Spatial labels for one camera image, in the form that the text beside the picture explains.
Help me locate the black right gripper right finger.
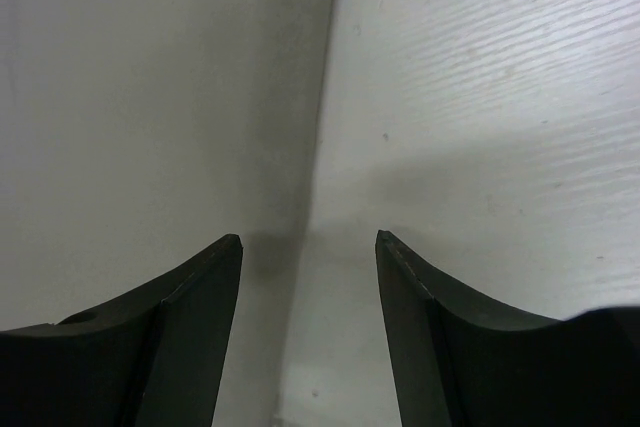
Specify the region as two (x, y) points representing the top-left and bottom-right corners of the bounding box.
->
(375, 231), (639, 426)

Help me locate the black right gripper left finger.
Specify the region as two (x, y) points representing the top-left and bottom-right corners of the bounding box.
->
(1, 234), (243, 426)

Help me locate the grey cloth napkin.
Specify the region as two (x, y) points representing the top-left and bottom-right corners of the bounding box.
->
(1, 0), (332, 426)

